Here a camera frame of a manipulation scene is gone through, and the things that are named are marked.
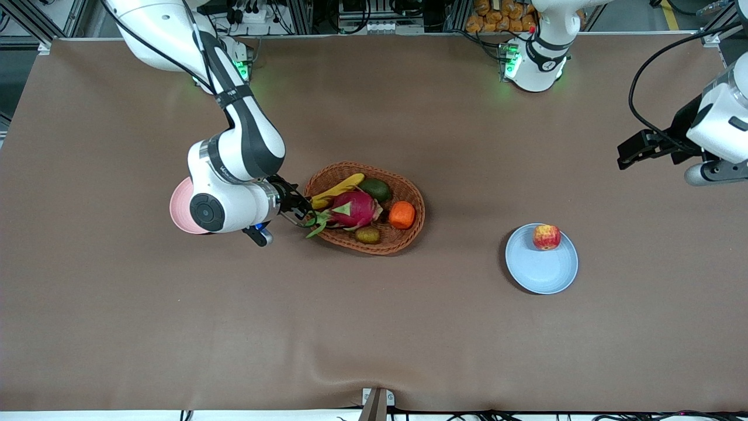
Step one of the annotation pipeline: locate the yellow banana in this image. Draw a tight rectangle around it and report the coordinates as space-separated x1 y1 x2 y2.
310 173 366 211

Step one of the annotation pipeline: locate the red yellow apple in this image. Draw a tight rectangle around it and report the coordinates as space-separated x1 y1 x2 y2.
532 225 562 251

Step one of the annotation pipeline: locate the pink dragon fruit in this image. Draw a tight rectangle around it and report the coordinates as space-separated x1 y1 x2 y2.
303 186 385 238

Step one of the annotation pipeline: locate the green avocado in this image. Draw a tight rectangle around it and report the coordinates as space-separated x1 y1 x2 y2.
358 178 392 203

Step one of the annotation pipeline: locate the orange fruit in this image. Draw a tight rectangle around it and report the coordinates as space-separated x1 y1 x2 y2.
389 201 417 230

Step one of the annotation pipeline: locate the brown wicker basket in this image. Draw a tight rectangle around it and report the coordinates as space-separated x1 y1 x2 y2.
302 161 426 256

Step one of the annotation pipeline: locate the pink round plate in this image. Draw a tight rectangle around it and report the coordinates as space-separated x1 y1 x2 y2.
169 177 199 235

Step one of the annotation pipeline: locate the brown table cloth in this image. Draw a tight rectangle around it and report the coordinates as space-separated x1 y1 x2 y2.
0 32 748 413

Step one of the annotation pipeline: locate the blue round plate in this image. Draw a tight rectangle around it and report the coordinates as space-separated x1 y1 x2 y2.
505 223 579 295

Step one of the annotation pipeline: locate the white power strip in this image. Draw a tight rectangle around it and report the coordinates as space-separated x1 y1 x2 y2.
225 0 276 24

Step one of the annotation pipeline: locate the bag of orange bread rolls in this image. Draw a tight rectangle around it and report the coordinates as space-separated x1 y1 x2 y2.
466 0 538 33

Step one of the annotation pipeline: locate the grey electronics box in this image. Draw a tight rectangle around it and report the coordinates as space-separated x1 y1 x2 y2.
338 0 426 34

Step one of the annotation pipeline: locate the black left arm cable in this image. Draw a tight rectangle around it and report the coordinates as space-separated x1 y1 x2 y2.
628 20 748 156

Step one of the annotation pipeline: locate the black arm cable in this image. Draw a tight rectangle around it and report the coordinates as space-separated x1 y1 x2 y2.
102 0 234 100
628 20 748 156

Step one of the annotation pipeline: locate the aluminium frame profile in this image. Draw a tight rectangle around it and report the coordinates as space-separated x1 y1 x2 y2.
698 0 748 47
0 0 88 54

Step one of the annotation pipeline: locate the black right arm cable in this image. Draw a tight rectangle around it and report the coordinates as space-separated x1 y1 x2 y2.
102 0 234 100

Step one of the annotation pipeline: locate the metal table edge bracket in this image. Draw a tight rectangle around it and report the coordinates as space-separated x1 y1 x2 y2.
358 388 396 421

